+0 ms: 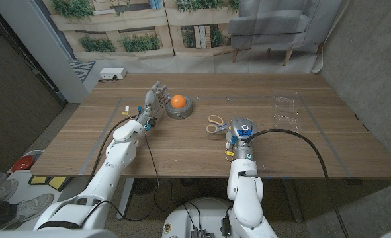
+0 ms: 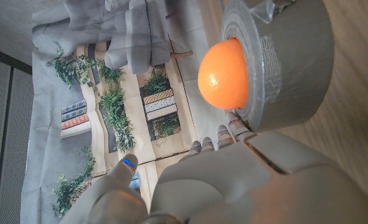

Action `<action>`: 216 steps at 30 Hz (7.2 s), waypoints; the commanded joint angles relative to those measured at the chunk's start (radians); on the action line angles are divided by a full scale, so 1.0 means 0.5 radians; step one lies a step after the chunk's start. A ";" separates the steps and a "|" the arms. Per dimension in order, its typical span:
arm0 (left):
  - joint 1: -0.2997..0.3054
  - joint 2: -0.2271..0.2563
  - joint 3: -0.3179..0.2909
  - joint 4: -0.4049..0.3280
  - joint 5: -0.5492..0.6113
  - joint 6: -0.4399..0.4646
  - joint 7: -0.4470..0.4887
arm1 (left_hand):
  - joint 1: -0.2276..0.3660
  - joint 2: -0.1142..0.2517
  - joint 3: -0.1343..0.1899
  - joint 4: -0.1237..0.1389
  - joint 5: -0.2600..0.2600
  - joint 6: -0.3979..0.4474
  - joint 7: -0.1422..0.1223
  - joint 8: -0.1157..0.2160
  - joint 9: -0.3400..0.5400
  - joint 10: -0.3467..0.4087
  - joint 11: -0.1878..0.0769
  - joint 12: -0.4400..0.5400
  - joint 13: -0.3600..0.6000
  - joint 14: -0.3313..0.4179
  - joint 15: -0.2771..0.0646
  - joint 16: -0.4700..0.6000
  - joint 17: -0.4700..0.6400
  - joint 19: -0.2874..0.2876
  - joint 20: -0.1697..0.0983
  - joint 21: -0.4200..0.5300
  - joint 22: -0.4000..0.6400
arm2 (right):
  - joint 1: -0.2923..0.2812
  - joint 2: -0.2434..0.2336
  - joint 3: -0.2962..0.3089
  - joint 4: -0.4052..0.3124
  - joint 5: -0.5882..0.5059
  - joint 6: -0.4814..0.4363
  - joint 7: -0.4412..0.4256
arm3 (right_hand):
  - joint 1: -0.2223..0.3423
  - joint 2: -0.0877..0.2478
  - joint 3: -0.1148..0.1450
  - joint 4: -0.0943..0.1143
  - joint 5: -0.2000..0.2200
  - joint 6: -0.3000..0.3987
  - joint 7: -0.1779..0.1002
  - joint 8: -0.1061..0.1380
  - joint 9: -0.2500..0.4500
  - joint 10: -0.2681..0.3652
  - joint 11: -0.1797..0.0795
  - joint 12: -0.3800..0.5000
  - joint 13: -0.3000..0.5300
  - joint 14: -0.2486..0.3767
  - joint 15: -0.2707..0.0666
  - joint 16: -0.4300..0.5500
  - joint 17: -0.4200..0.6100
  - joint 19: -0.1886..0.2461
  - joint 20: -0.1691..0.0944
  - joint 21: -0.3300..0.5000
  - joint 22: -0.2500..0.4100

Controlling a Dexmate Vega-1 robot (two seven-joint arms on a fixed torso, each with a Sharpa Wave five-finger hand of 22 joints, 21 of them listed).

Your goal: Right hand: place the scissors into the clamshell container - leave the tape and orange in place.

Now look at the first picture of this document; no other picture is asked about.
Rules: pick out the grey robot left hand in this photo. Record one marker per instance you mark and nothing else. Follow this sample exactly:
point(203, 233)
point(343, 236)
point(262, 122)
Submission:
point(150, 99)

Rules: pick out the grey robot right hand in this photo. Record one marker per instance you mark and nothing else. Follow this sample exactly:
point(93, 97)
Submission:
point(243, 139)

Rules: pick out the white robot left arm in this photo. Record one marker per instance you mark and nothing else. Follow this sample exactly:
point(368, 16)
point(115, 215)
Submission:
point(109, 173)

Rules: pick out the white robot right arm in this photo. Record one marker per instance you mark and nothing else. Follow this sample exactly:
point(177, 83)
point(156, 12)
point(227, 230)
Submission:
point(246, 198)

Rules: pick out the clear plastic clamshell container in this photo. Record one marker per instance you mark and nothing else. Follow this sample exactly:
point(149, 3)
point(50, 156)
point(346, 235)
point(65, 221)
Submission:
point(286, 104)

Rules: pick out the orange fruit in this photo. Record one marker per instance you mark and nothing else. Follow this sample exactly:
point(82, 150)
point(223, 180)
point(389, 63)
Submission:
point(178, 101)

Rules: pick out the white power strip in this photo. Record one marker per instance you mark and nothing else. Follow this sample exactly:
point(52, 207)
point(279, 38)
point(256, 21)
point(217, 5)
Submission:
point(112, 73)

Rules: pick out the printed room backdrop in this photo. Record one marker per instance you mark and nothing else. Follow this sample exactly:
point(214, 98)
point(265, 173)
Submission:
point(195, 63)

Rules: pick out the black floor fan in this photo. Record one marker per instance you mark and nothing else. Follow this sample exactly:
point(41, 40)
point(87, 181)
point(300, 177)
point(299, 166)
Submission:
point(144, 185)

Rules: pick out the black adapter box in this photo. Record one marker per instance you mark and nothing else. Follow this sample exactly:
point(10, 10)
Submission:
point(226, 226)

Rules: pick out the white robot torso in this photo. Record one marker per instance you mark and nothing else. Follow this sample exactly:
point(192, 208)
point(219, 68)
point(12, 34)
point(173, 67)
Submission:
point(195, 218)

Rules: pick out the white table leg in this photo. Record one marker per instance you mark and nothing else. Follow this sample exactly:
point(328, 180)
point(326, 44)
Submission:
point(126, 198)

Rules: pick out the yellow and black floor item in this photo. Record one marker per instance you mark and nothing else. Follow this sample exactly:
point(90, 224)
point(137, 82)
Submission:
point(53, 182)

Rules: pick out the red bowl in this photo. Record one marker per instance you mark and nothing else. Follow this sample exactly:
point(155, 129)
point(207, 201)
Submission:
point(23, 163)

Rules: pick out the grey sneaker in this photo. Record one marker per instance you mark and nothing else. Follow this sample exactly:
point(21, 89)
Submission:
point(31, 208)
point(3, 189)

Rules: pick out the grey duct tape roll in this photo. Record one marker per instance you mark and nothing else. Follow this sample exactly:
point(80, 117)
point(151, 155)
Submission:
point(179, 113)

